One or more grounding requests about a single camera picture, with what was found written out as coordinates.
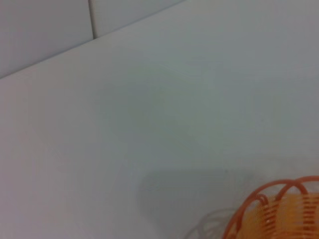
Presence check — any orange woven plastic basket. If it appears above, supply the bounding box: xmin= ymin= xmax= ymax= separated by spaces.
xmin=221 ymin=175 xmax=319 ymax=239

